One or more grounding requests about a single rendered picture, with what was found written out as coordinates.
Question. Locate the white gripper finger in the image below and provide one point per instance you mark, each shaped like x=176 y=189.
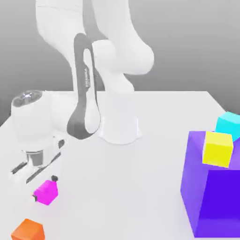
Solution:
x=54 y=178
x=34 y=198

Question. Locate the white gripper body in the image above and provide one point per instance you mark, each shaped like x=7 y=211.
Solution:
x=22 y=175

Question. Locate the small magenta cube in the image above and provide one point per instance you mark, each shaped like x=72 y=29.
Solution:
x=46 y=192

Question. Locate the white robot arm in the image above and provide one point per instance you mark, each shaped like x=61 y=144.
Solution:
x=116 y=56

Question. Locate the small orange cube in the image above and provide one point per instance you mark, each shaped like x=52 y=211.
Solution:
x=28 y=230

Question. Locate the small yellow cube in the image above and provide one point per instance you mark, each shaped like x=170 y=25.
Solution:
x=217 y=150

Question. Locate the small cyan cube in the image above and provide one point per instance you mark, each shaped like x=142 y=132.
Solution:
x=227 y=124

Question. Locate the large purple box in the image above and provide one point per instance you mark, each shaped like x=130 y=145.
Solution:
x=195 y=187

